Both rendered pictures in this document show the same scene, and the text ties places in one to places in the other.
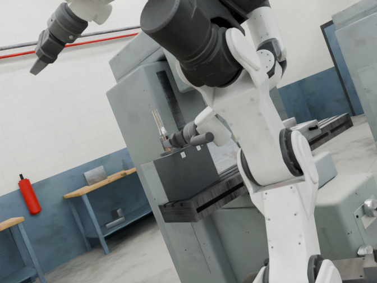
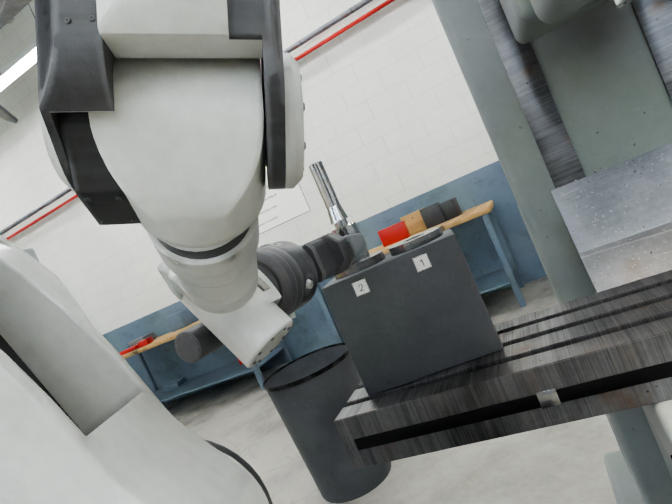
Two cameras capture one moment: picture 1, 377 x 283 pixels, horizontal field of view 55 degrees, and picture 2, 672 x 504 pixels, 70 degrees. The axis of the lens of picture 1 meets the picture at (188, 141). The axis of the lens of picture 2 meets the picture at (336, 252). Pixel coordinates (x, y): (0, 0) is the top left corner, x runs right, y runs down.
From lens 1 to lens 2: 1.21 m
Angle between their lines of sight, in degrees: 59
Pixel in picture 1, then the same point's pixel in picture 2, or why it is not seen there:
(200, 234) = not seen: hidden behind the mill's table
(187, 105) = (576, 66)
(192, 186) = (386, 368)
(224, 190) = (452, 408)
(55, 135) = not seen: hidden behind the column
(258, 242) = not seen: outside the picture
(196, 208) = (354, 437)
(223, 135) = (232, 346)
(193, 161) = (398, 302)
